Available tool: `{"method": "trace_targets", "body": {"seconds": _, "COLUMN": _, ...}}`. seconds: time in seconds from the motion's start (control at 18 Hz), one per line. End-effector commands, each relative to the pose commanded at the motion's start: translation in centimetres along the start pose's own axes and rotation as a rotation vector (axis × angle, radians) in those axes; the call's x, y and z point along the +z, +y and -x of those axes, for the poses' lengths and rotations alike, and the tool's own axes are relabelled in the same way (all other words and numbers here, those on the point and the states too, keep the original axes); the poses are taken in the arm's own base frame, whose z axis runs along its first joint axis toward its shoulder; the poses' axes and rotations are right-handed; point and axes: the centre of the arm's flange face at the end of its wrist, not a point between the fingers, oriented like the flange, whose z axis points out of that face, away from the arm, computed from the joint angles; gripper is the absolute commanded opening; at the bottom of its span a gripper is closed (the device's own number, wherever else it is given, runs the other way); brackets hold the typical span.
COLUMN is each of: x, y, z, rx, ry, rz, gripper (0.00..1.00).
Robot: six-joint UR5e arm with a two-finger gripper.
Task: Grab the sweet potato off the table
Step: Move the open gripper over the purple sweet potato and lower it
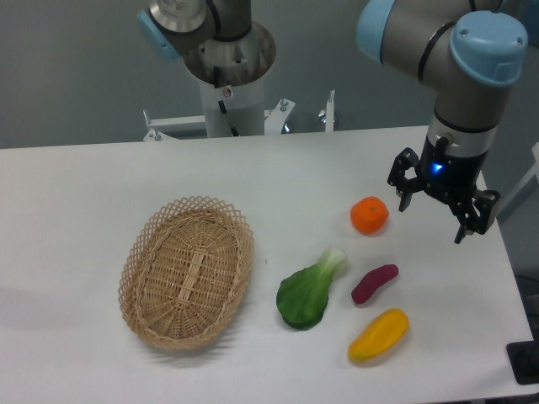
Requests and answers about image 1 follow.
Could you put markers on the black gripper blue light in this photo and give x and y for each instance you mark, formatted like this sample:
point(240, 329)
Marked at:
point(450, 179)

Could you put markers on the purple sweet potato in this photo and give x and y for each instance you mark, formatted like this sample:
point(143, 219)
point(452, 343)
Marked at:
point(372, 281)

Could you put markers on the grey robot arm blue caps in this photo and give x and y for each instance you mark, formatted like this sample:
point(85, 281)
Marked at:
point(469, 52)

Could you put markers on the orange tangerine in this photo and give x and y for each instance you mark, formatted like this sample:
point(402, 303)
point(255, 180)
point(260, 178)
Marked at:
point(369, 215)

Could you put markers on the yellow mango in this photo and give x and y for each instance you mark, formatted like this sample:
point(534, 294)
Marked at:
point(380, 335)

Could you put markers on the green bok choy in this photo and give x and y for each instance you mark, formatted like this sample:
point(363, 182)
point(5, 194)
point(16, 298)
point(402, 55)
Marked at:
point(302, 297)

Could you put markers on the black device at table edge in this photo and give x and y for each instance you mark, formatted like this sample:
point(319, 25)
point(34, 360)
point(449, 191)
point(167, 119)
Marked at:
point(523, 358)

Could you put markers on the oval wicker basket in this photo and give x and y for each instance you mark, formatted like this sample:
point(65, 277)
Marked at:
point(187, 273)

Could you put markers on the white frame at right edge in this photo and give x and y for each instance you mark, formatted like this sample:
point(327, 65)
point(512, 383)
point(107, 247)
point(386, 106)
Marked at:
point(523, 189)

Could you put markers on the white metal base frame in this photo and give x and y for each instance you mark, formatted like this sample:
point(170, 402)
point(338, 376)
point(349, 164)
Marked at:
point(185, 124)

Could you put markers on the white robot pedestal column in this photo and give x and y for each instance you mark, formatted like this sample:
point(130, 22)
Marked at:
point(231, 77)

